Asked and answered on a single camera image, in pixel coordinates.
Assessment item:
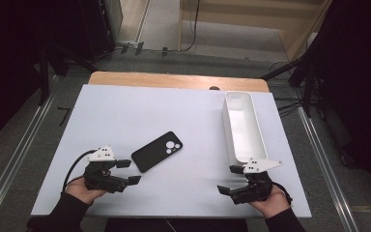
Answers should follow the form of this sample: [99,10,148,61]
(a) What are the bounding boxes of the wooden table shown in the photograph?
[87,71,271,94]

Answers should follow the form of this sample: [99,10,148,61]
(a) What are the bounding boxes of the hanging black cable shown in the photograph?
[180,0,201,53]

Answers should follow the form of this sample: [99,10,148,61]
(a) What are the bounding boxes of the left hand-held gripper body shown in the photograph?
[83,145,130,194]

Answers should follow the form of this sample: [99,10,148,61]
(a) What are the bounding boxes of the black floor cables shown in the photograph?
[270,61,303,117]

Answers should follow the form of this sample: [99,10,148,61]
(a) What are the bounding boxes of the black stand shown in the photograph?
[38,42,98,105]
[260,54,317,117]

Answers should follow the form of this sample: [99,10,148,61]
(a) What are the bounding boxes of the white board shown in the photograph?
[31,84,313,219]

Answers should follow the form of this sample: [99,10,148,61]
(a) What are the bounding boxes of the dark cabinet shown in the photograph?
[76,0,124,62]

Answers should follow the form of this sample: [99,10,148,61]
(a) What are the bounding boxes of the black smartphone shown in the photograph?
[130,130,184,173]

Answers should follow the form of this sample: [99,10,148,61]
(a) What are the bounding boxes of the person's left hand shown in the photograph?
[65,176,107,206]

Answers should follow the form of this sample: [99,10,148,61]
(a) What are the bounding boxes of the wooden shelf unit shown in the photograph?
[177,0,332,62]

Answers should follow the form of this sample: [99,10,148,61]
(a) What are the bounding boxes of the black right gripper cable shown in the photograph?
[271,182,294,206]

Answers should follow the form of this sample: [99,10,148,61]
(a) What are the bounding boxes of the metal floor rail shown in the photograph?
[0,75,59,226]
[298,105,360,232]

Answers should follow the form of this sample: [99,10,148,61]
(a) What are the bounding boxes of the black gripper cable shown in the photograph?
[62,149,98,192]
[271,182,294,206]

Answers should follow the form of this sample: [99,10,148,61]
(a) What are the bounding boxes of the person's right hand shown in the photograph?
[249,185,292,220]

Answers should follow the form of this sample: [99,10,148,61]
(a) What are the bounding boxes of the white plastic box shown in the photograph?
[221,91,269,167]

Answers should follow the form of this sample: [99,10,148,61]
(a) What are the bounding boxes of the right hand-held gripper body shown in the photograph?
[231,158,284,206]

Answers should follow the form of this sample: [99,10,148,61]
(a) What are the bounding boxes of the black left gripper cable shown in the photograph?
[62,149,98,192]

